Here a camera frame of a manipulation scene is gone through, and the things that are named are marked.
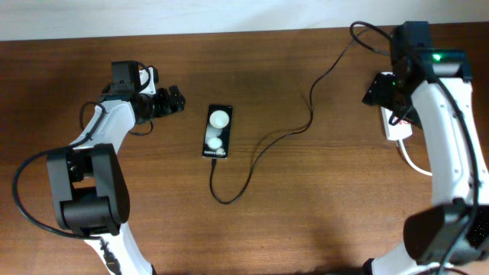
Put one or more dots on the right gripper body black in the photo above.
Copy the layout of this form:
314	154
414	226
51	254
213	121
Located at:
382	93

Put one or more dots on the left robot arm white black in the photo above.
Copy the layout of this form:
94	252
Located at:
90	196

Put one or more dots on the black Samsung Galaxy phone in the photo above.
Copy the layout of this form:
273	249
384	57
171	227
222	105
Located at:
218	131

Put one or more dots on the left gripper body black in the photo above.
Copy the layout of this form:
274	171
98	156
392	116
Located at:
154	105

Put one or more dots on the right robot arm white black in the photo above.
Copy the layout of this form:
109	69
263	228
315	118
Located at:
431	89

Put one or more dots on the white power strip red switches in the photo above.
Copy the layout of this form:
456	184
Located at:
399	131

